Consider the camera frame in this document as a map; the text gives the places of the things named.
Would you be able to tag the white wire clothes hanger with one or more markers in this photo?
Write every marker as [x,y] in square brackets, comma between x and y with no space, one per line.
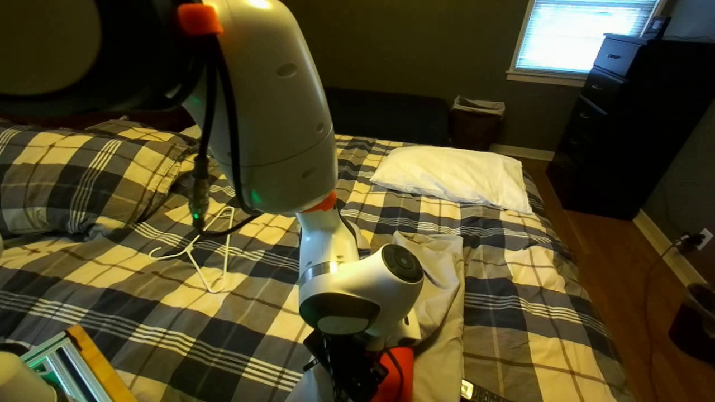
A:
[209,250]

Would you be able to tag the plaid covered pillow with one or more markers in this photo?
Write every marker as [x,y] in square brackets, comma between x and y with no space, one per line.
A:
[86,182]

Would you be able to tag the grey pillow case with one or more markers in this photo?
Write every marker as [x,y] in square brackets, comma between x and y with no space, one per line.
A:
[435,313]

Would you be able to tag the orange plastic baseball bat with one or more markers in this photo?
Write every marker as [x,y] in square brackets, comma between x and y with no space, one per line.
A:
[397,382]

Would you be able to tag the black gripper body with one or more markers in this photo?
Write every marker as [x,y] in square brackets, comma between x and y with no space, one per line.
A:
[355,373]

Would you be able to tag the white pillow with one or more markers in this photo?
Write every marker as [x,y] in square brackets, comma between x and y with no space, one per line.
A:
[455,175]

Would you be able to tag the black tall dresser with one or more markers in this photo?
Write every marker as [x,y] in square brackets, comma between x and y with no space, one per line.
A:
[640,102]

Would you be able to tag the plaid checkered bed comforter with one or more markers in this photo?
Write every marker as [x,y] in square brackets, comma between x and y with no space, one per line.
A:
[528,326]

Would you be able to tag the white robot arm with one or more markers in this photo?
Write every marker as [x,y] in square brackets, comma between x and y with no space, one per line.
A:
[243,72]

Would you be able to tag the green framed wooden stand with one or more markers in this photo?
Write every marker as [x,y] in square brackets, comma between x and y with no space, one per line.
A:
[77,368]

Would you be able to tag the dark low couch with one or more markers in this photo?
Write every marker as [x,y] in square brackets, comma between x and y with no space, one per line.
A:
[382,115]

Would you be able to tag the window with white frame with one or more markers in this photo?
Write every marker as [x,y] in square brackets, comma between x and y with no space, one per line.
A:
[559,39]

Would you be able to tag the dark bin with liner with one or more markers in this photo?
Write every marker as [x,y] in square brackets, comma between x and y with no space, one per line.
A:
[474,120]

